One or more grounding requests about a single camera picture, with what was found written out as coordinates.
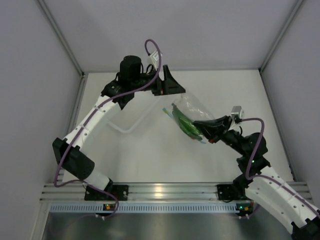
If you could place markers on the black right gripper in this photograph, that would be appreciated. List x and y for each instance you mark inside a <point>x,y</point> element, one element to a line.
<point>212,134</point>

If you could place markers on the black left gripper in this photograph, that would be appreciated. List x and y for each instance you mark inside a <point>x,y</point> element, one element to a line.
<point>168,86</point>

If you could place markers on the green fake chili pepper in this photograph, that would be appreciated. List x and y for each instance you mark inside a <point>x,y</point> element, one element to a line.
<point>185,124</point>

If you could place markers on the clear zip top bag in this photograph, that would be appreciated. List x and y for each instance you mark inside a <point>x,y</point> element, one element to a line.
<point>192,108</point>

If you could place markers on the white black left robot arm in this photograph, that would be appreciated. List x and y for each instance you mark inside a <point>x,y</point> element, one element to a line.
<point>71,152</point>

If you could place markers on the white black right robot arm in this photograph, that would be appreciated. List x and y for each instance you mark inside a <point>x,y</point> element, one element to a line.
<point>260,182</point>

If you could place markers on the white perforated plastic basket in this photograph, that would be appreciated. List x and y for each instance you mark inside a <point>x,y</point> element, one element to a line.
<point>132,115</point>

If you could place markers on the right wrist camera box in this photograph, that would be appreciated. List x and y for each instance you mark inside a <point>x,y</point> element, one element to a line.
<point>237,114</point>

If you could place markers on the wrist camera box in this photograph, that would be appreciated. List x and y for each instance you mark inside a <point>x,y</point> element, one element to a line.
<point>237,114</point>
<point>153,59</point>

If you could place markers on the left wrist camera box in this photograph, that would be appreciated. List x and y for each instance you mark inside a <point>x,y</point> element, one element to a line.
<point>153,59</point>

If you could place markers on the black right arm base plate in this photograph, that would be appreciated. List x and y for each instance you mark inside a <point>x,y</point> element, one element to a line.
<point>230,192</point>

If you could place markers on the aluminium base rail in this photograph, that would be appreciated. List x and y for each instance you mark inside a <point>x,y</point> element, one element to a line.
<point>137,191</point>

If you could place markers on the aluminium frame post right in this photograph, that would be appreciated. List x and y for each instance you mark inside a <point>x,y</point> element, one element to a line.
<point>285,26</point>

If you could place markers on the aluminium frame post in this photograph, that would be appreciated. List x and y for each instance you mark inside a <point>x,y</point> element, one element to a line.
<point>285,26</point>
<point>60,35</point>

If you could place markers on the aluminium frame post left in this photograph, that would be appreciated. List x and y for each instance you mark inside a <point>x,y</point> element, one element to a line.
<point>60,35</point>

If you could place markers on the white slotted cable duct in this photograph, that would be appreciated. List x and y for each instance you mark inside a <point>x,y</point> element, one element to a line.
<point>141,208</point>

